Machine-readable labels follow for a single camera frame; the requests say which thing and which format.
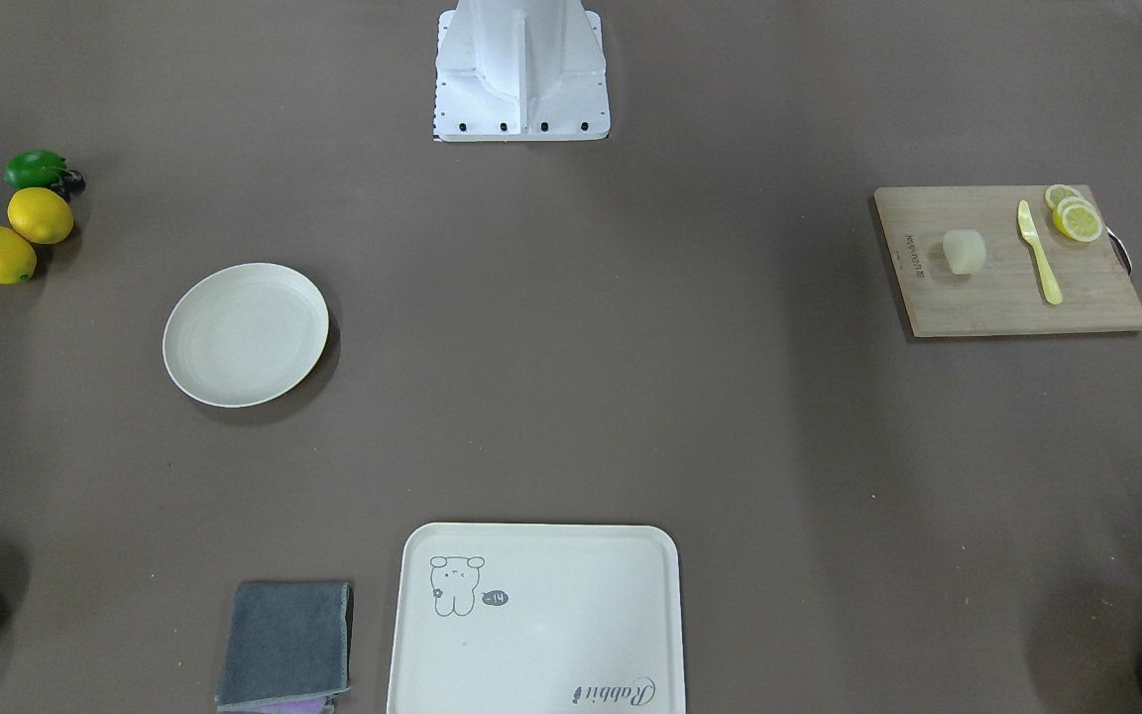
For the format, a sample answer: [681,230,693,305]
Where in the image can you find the round cream plate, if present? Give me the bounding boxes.
[162,262,330,410]

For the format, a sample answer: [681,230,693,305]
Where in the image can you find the white steamed bun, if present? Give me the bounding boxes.
[942,228,987,276]

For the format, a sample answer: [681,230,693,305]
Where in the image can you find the cream rabbit tray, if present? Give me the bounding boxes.
[386,523,686,713]

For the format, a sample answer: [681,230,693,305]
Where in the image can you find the grey folded cloth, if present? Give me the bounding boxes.
[216,580,352,708]

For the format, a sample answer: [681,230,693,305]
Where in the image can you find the purple cloth under grey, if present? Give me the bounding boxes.
[217,695,335,714]

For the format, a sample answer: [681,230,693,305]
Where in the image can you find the wooden cutting board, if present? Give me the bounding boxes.
[872,185,1142,338]

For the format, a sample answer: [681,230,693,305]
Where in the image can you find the yellow plastic knife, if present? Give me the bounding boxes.
[1016,199,1064,304]

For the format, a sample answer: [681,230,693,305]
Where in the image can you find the lemon slice back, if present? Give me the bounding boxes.
[1044,182,1085,211]

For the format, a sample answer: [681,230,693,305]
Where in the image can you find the lemon slice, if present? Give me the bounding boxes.
[1044,182,1085,211]
[1053,196,1105,243]

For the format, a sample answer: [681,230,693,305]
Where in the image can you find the lemon slice front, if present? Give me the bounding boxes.
[1053,196,1105,243]

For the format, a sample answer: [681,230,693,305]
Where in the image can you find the dark grapes bunch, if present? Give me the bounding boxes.
[49,169,86,200]

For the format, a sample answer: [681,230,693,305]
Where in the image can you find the yellow lemon upper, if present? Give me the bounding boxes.
[6,188,75,244]

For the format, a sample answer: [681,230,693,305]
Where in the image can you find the green lime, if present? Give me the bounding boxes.
[3,150,69,188]

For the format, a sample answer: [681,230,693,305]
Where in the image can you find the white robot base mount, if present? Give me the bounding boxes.
[432,1,612,142]

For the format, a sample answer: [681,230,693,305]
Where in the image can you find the black metal board handle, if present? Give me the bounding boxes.
[1105,227,1133,276]

